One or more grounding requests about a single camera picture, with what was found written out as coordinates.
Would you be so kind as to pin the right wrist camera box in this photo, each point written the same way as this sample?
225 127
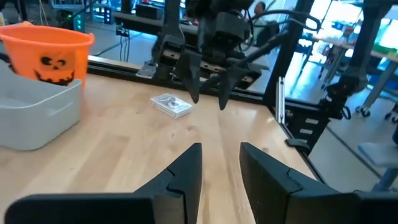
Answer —
227 28

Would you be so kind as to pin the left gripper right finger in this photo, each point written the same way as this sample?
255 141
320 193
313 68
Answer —
295 205

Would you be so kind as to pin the white card pack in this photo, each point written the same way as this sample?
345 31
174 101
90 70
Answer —
171 105

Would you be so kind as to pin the light work table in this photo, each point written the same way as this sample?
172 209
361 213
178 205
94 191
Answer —
342 43

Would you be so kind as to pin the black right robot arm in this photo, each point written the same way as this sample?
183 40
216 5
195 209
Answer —
217 6

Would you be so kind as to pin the orange pumpkin bucket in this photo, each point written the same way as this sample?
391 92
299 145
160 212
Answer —
62 43

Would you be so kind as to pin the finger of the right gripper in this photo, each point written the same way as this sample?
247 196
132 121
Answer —
192 74
230 81

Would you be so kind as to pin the grey plate on post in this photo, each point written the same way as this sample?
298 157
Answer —
379 154

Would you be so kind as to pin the light grey plastic bin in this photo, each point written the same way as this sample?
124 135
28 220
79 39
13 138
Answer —
31 124

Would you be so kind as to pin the silver aluminium extrusion bar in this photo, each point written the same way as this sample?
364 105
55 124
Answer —
280 99

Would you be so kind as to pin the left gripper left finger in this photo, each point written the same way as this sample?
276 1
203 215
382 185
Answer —
124 208

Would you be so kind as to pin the black table edge clip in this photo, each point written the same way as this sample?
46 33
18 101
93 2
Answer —
297 143

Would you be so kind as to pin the computer tower with green lights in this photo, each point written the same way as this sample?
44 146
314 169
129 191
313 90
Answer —
77 21

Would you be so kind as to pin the person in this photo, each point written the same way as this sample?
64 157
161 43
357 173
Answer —
264 28

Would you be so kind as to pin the dark desk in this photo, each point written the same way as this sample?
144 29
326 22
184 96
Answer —
140 23

